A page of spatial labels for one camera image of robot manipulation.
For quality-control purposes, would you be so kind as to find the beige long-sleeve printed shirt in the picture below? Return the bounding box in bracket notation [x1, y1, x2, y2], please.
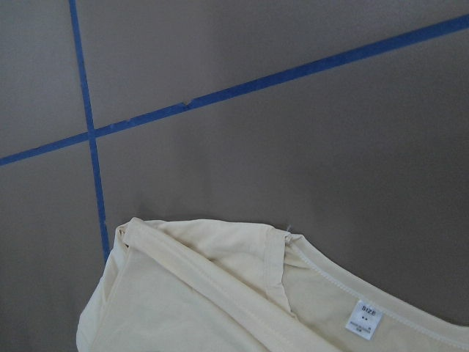
[76, 218, 468, 351]

